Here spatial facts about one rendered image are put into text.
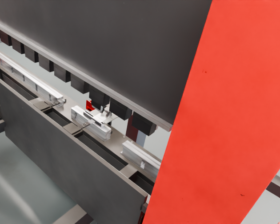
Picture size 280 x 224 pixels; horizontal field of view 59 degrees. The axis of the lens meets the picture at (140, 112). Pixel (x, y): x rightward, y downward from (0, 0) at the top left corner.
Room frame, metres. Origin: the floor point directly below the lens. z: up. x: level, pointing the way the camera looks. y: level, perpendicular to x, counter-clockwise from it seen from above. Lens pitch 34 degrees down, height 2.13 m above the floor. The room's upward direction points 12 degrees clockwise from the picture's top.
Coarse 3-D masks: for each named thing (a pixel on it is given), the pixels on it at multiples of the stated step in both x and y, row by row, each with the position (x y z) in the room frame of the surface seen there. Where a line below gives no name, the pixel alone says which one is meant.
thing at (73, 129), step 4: (92, 120) 1.43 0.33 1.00; (68, 124) 1.29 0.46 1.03; (72, 124) 1.30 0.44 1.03; (84, 124) 1.36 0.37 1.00; (88, 124) 1.37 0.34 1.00; (64, 128) 1.24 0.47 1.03; (68, 128) 1.25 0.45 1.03; (72, 128) 1.26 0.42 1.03; (76, 128) 1.27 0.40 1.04; (80, 128) 1.31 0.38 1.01; (72, 132) 1.22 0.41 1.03; (76, 132) 1.24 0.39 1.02; (80, 132) 1.26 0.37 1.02; (76, 136) 1.23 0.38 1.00
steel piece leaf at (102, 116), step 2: (104, 110) 1.58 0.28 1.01; (106, 110) 1.57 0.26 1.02; (104, 112) 1.56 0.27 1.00; (106, 112) 1.57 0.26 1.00; (98, 114) 1.52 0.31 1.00; (100, 114) 1.53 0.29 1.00; (102, 114) 1.53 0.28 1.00; (104, 114) 1.54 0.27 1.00; (110, 114) 1.55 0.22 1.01; (98, 116) 1.49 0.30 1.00; (100, 116) 1.50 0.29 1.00; (102, 116) 1.50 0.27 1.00; (104, 116) 1.51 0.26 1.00; (106, 116) 1.52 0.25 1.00; (108, 116) 1.52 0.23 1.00; (110, 116) 1.53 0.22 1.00; (100, 118) 1.48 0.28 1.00; (102, 118) 1.48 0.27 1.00; (104, 118) 1.49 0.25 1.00; (106, 118) 1.49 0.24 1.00
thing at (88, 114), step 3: (87, 111) 1.54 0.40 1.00; (84, 114) 1.51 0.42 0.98; (87, 114) 1.50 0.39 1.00; (90, 114) 1.51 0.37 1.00; (87, 117) 1.50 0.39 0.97; (90, 117) 1.48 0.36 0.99; (96, 120) 1.44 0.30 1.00; (96, 123) 1.44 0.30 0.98; (99, 123) 1.43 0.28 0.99; (102, 123) 1.44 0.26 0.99; (102, 126) 1.43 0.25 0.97
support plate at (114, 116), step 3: (105, 108) 1.62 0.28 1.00; (108, 108) 1.63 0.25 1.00; (93, 111) 1.55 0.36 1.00; (96, 111) 1.56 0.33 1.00; (108, 111) 1.59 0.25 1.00; (93, 114) 1.51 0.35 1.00; (96, 114) 1.52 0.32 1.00; (114, 114) 1.57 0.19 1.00; (111, 117) 1.52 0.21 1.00; (114, 117) 1.53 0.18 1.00; (117, 117) 1.55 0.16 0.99; (105, 120) 1.47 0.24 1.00; (108, 120) 1.47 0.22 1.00; (111, 120) 1.49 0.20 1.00; (105, 123) 1.44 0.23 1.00
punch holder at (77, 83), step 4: (72, 76) 1.55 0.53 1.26; (76, 76) 1.53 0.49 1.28; (72, 80) 1.55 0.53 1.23; (76, 80) 1.53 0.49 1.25; (80, 80) 1.51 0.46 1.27; (72, 84) 1.55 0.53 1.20; (76, 84) 1.53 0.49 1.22; (80, 84) 1.51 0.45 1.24; (84, 84) 1.50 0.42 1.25; (88, 84) 1.53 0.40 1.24; (76, 88) 1.53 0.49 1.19; (80, 88) 1.51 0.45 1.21; (84, 88) 1.50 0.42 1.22; (88, 88) 1.53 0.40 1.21; (84, 92) 1.50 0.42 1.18
